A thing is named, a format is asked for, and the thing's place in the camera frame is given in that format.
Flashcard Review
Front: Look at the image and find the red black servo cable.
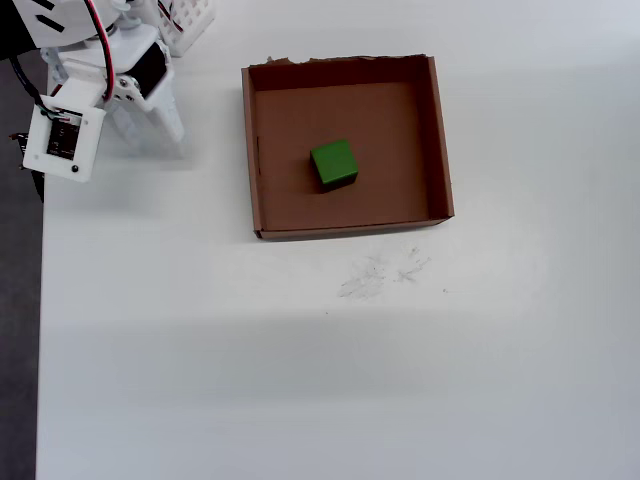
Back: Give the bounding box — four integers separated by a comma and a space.
83, 0, 116, 103

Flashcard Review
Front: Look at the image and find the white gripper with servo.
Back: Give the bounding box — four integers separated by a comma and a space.
41, 23, 187, 160

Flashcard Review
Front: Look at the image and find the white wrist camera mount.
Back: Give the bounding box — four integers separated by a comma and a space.
21, 78, 107, 184

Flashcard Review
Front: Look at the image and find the brown cardboard box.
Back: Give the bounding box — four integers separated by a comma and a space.
240, 53, 456, 243

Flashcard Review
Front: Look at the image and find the green cube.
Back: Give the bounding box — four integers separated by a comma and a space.
308, 138, 361, 195

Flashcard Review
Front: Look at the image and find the white plastic basket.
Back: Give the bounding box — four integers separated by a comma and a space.
157, 0, 217, 57

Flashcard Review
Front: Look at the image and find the black camera cable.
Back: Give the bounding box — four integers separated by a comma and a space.
8, 54, 54, 119

